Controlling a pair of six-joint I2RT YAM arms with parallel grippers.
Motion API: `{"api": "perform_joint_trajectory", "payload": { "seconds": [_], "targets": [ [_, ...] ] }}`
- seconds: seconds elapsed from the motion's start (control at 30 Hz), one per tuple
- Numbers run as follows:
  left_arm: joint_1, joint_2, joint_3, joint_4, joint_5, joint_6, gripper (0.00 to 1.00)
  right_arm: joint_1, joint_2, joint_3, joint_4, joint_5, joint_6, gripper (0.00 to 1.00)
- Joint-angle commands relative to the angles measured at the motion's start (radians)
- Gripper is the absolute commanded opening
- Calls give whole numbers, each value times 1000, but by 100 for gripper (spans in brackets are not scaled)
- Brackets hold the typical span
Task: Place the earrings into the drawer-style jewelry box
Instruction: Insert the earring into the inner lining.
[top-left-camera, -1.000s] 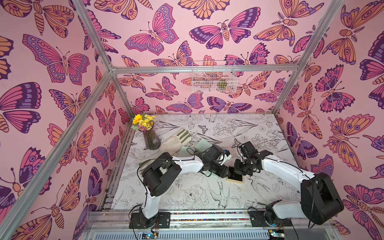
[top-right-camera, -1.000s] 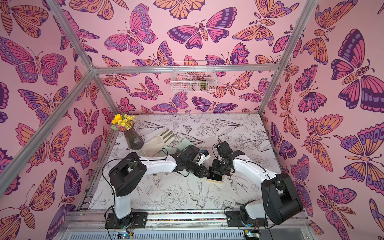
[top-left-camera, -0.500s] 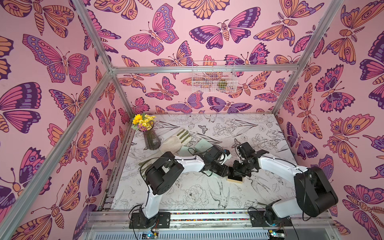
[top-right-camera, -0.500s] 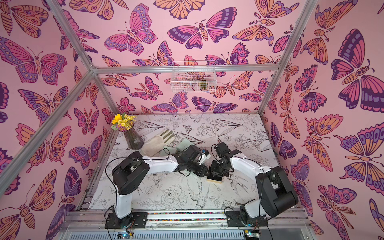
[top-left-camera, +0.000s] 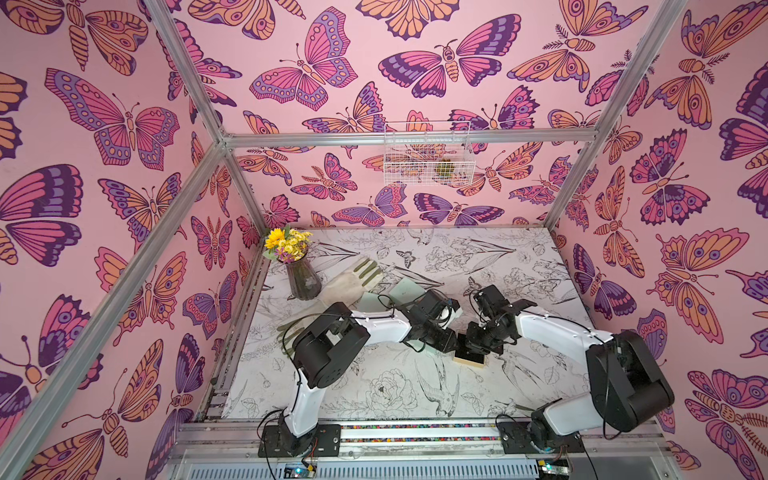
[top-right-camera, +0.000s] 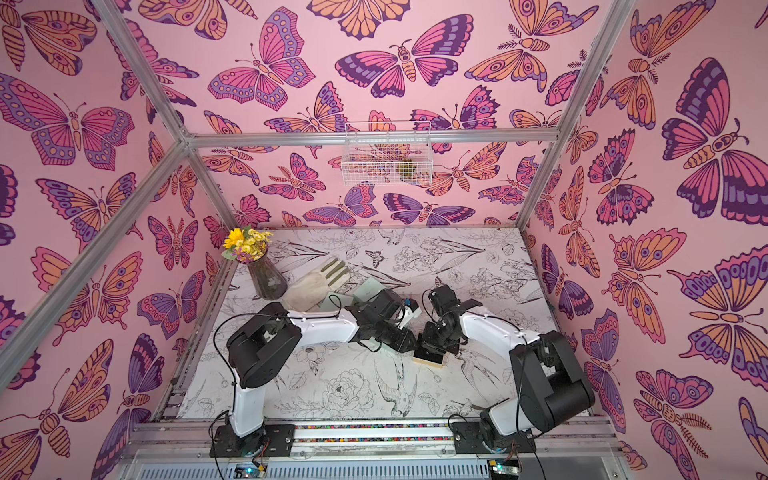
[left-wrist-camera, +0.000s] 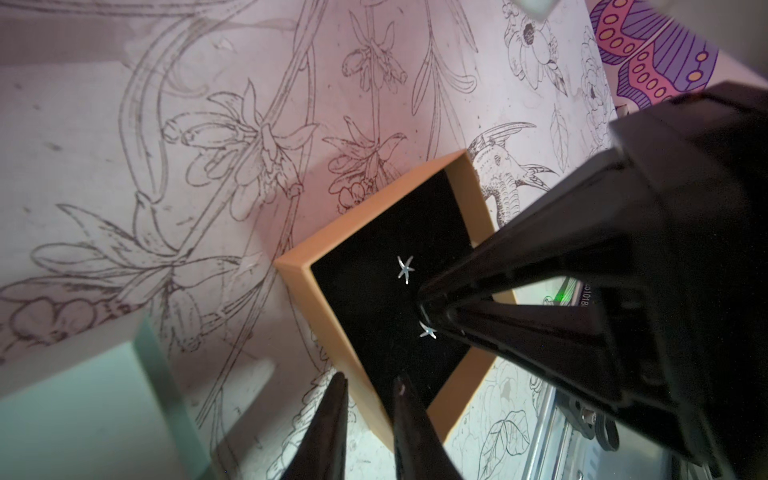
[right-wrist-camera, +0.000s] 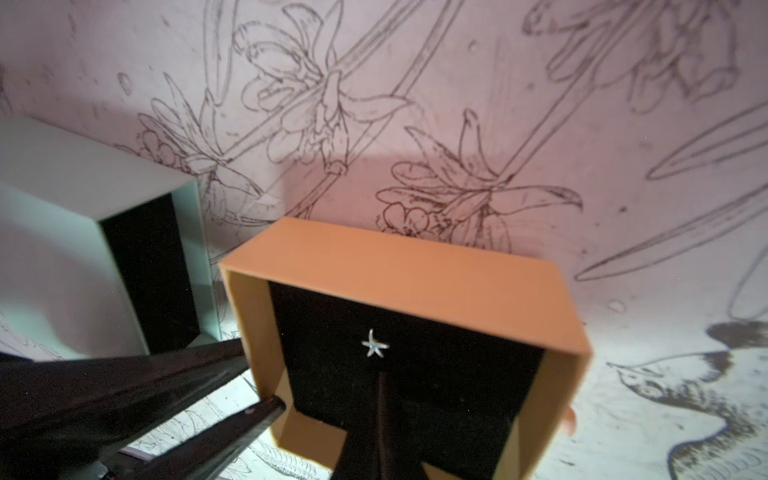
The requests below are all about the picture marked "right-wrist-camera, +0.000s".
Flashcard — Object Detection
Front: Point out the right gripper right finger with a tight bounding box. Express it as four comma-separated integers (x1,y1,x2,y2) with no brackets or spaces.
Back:
377,372,427,480

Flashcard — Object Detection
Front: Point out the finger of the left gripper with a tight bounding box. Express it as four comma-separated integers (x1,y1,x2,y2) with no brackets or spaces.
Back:
1,340,248,462
134,396,286,479

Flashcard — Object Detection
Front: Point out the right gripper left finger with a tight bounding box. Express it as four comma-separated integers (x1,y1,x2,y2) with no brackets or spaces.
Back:
331,372,384,480

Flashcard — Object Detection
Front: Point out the mint jewelry box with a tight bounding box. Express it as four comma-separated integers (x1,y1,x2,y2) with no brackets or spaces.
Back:
0,115,594,480

